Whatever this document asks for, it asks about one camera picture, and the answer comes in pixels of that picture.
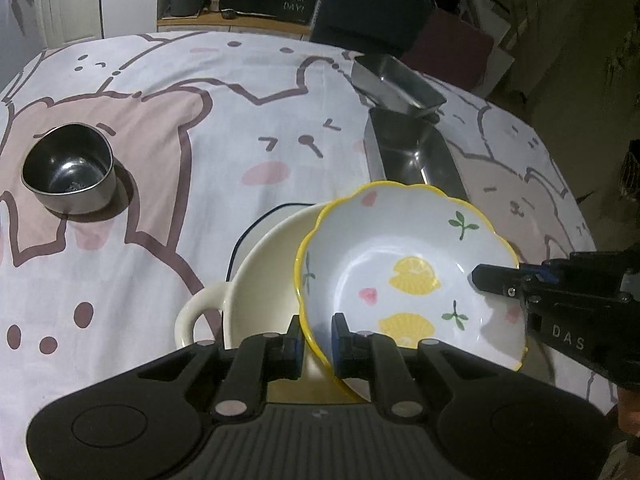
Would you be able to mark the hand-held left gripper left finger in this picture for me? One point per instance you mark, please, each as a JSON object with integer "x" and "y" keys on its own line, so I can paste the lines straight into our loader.
{"x": 295, "y": 347}

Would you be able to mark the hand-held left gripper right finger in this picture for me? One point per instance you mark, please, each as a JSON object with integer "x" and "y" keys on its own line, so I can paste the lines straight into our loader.
{"x": 338, "y": 347}

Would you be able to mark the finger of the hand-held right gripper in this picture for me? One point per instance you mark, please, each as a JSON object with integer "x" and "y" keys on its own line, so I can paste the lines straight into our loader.
{"x": 500, "y": 280}

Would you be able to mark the yellow rim flower bowl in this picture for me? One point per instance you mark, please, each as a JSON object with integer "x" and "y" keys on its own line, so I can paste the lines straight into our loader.
{"x": 415, "y": 240}

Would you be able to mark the stainless steel rectangular tray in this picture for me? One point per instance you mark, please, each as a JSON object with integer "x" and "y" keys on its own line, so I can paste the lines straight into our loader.
{"x": 395, "y": 80}
{"x": 410, "y": 145}

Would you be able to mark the round stainless steel bowl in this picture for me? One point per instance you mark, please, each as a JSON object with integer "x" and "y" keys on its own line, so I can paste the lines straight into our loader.
{"x": 65, "y": 170}

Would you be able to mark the person's right hand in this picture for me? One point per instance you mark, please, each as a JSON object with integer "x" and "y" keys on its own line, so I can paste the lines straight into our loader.
{"x": 631, "y": 410}

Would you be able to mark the maroon chair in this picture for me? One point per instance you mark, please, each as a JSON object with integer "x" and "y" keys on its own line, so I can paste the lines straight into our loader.
{"x": 450, "y": 50}

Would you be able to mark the cartoon bear printed tablecloth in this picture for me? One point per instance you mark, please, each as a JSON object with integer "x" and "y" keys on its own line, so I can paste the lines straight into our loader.
{"x": 200, "y": 110}

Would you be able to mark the dark blue storage box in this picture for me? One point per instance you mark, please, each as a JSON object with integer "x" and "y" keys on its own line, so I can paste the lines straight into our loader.
{"x": 370, "y": 10}

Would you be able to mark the wooden bench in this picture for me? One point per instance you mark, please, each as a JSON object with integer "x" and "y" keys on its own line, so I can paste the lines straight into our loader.
{"x": 200, "y": 24}

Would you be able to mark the small dark bowl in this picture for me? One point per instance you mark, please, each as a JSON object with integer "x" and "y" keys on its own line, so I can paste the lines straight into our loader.
{"x": 229, "y": 14}

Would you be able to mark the white kitchen cabinets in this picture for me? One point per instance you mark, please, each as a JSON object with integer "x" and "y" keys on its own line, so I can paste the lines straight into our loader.
{"x": 70, "y": 0}

